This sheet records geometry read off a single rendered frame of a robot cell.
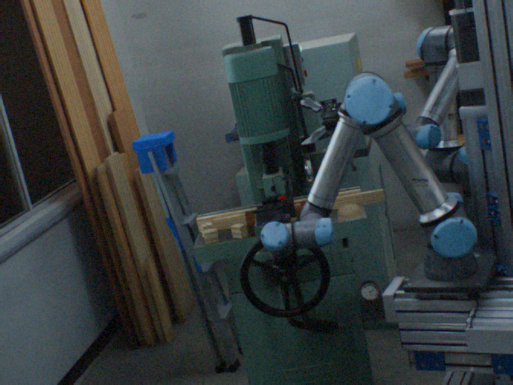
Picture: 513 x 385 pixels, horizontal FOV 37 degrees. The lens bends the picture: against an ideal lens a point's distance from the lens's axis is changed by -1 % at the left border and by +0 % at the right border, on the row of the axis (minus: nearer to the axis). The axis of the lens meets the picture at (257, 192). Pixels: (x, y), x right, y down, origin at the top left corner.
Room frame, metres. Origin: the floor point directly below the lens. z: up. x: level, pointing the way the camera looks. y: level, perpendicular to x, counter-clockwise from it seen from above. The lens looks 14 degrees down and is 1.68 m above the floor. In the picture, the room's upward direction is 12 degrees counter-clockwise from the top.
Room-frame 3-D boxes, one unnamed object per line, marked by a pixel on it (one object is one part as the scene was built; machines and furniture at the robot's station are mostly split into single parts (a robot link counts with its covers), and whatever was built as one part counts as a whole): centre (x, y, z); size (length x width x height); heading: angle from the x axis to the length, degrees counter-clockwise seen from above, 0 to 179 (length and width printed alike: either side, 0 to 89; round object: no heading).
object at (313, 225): (2.00, -0.13, 1.04); 0.11 x 0.11 x 0.08; 82
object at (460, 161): (2.50, -0.74, 0.98); 0.13 x 0.12 x 0.14; 34
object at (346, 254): (2.79, -0.08, 0.76); 0.57 x 0.45 x 0.09; 174
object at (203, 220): (2.68, -0.06, 0.93); 0.60 x 0.02 x 0.05; 84
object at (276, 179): (2.68, -0.07, 1.03); 0.14 x 0.07 x 0.09; 174
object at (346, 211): (2.55, -0.30, 0.91); 0.12 x 0.09 x 0.03; 174
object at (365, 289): (2.43, -0.30, 0.65); 0.06 x 0.04 x 0.08; 84
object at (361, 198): (2.66, -0.13, 0.92); 0.61 x 0.02 x 0.04; 84
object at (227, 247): (2.56, -0.05, 0.87); 0.61 x 0.30 x 0.06; 84
